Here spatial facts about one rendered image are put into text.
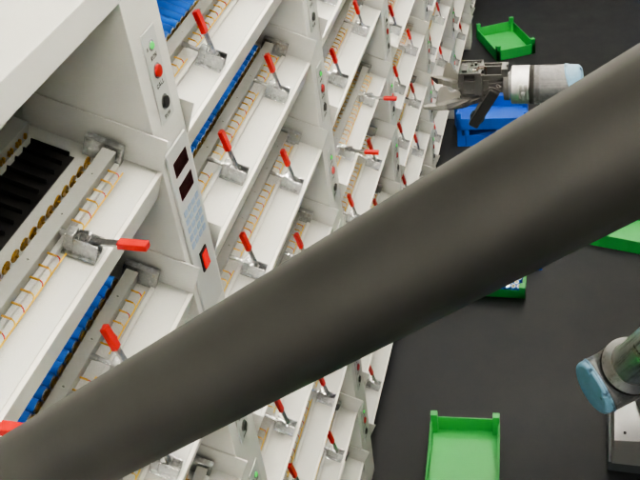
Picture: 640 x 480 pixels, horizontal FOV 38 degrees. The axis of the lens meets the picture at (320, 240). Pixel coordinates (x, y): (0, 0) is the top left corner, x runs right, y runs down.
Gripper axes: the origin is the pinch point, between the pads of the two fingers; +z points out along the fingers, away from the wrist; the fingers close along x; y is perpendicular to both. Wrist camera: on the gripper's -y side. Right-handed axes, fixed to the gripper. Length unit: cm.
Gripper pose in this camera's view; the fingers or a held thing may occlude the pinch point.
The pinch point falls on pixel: (426, 94)
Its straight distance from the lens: 231.2
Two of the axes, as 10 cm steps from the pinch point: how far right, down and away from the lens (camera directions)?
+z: -9.6, -0.2, 2.7
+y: -1.5, -8.0, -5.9
